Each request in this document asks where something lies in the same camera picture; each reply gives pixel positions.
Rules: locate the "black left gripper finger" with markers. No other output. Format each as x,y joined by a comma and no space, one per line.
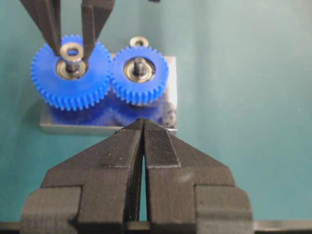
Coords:
93,192
188,191

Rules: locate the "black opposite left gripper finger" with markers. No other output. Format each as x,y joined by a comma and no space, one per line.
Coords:
46,15
94,16

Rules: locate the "steel washer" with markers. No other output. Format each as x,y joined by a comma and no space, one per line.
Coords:
72,52
138,41

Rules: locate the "steel washer on table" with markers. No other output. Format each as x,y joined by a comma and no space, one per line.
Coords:
138,41

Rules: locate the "threaded steel shaft right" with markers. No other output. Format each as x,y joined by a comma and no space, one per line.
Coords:
139,66

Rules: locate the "blue gear right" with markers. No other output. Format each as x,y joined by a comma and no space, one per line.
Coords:
139,89

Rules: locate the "large blue gear left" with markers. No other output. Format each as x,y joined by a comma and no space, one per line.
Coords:
65,94

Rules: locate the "grey metal base plate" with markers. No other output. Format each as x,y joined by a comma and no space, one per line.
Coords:
112,114

